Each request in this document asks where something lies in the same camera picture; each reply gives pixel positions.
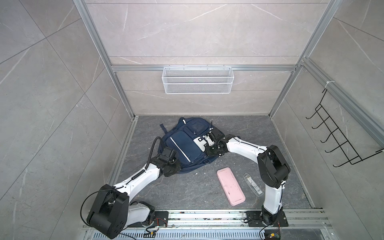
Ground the navy blue student backpack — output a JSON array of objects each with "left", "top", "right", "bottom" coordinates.
[{"left": 160, "top": 117, "right": 220, "bottom": 174}]

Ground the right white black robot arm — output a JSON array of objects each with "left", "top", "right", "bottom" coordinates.
[{"left": 203, "top": 128, "right": 291, "bottom": 226}]

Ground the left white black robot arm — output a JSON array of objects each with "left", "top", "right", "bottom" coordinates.
[{"left": 80, "top": 137, "right": 181, "bottom": 239}]

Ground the pink pencil case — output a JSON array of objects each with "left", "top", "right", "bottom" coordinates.
[{"left": 217, "top": 167, "right": 246, "bottom": 207}]

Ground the clear plastic ruler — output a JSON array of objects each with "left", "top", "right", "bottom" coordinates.
[{"left": 244, "top": 173, "right": 264, "bottom": 197}]

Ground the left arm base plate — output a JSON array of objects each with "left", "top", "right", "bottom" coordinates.
[{"left": 129, "top": 211, "right": 169, "bottom": 228}]

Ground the white wire mesh basket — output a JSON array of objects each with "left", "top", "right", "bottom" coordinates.
[{"left": 162, "top": 66, "right": 235, "bottom": 95}]

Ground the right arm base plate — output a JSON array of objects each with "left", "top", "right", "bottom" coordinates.
[{"left": 243, "top": 211, "right": 289, "bottom": 227}]

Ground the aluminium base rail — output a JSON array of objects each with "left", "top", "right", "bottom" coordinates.
[{"left": 116, "top": 209, "right": 338, "bottom": 240}]

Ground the black wire hook rack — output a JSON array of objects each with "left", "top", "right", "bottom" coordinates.
[{"left": 306, "top": 89, "right": 384, "bottom": 168}]

